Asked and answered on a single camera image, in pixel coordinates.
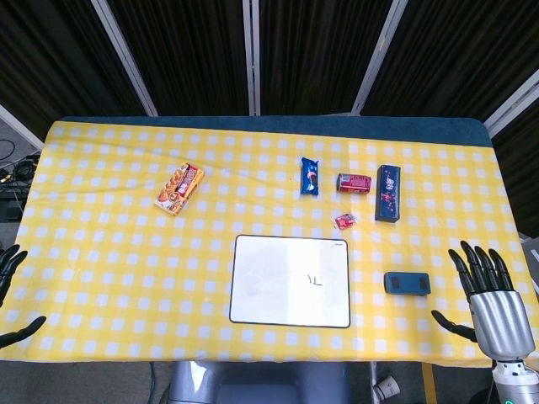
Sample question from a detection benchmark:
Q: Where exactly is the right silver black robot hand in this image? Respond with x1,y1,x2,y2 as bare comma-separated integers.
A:
431,241,536,361

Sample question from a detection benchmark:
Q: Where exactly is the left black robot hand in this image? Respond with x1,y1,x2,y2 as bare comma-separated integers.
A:
0,243,46,349

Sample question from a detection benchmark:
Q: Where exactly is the dark blue eraser block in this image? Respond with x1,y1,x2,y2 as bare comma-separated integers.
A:
383,271,432,297

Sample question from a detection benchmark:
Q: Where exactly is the white board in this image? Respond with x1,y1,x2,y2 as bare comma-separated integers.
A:
228,234,352,329

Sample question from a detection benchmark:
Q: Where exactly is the yellow white checkered tablecloth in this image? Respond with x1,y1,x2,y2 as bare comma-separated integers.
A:
0,120,539,368

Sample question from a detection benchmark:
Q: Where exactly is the white paper cup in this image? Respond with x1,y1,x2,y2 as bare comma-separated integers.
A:
372,374,401,401

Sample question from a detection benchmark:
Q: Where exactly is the dark blue rectangular box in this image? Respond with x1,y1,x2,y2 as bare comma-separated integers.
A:
374,164,403,223

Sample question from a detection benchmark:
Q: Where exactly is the yellow orange snack box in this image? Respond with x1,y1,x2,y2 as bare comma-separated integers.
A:
153,162,205,218

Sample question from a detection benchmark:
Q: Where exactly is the red soda can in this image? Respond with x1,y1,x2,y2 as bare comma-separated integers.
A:
335,173,373,195

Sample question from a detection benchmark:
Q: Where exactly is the dark fabric partition panel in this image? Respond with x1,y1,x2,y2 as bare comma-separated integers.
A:
361,0,539,123
107,0,253,117
259,0,397,116
0,0,148,131

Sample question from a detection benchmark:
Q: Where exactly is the blue cookie pack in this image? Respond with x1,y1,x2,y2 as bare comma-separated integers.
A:
299,157,321,196

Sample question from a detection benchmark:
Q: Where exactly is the grey robot torso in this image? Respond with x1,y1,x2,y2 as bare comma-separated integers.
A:
168,360,353,404

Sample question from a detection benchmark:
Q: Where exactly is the teal table cover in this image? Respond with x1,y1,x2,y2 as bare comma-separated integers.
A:
58,114,494,148

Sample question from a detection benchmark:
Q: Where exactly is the black cable bundle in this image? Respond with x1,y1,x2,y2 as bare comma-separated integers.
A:
0,137,41,222

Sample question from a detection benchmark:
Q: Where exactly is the white partition frame post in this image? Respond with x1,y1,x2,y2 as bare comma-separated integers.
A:
351,0,406,115
0,103,44,151
91,0,158,117
483,69,539,136
242,0,263,117

